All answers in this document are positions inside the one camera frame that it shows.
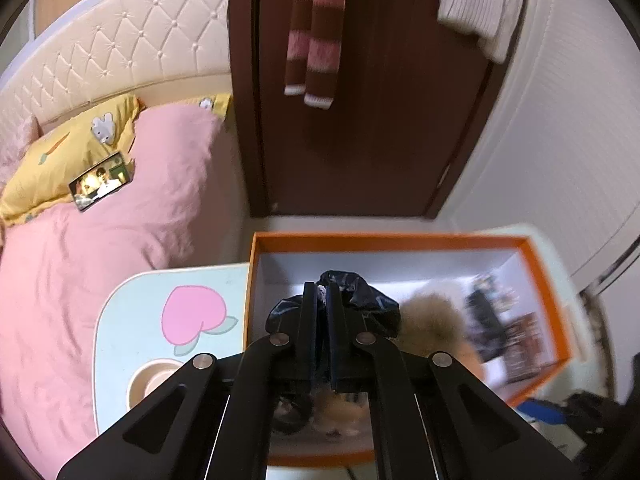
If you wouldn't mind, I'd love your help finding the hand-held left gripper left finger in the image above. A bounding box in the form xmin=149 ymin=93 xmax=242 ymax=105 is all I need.
xmin=56 ymin=282 xmax=321 ymax=480

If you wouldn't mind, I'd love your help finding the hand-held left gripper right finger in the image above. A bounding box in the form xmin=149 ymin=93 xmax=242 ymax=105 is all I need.
xmin=327 ymin=282 xmax=583 ymax=480

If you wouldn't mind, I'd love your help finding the small peach plush toy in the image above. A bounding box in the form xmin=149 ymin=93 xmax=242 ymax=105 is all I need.
xmin=312 ymin=385 xmax=371 ymax=436

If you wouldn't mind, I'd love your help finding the orange cardboard box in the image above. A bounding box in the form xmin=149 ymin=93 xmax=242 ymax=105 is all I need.
xmin=242 ymin=231 xmax=573 ymax=466

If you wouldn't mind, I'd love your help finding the round tan fluffy plush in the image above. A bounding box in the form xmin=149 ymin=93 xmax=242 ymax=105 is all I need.
xmin=395 ymin=294 xmax=488 ymax=381

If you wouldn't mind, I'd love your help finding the brown printed packet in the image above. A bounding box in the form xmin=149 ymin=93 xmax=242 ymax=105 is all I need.
xmin=504 ymin=311 xmax=545 ymax=382

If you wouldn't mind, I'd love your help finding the dark blurred item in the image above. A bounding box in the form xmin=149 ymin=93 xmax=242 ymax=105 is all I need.
xmin=464 ymin=275 xmax=507 ymax=361

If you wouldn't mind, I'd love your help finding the cartoon printed mint table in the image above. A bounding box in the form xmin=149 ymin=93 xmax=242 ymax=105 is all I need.
xmin=92 ymin=260 xmax=591 ymax=480

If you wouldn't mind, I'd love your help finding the blue object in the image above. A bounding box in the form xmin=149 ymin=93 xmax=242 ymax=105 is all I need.
xmin=520 ymin=399 xmax=567 ymax=427

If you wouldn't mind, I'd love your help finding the brown wardrobe door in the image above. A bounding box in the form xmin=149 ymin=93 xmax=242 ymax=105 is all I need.
xmin=227 ymin=0 xmax=506 ymax=220

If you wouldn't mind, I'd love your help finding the smartphone with lit screen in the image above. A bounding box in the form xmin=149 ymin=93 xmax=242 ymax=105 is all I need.
xmin=68 ymin=151 xmax=133 ymax=212

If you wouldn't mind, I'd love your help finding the dark cloth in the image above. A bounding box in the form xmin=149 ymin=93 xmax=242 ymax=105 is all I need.
xmin=564 ymin=389 xmax=632 ymax=463

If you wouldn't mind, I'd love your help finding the brown pink striped scarf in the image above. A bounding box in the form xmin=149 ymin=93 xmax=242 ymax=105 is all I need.
xmin=284 ymin=0 xmax=347 ymax=111

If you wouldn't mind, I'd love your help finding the white ribbed radiator cover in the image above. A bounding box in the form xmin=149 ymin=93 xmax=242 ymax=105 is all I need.
xmin=440 ymin=0 xmax=640 ymax=286

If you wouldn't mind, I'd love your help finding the large yellow printed pillow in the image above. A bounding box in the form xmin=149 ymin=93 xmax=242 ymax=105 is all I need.
xmin=0 ymin=92 xmax=146 ymax=226

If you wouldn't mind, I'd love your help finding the cream tufted headboard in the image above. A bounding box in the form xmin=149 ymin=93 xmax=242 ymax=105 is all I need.
xmin=0 ymin=0 xmax=233 ymax=131

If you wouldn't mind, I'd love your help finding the white knit sweater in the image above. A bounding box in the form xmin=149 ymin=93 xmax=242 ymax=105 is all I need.
xmin=436 ymin=0 xmax=531 ymax=65

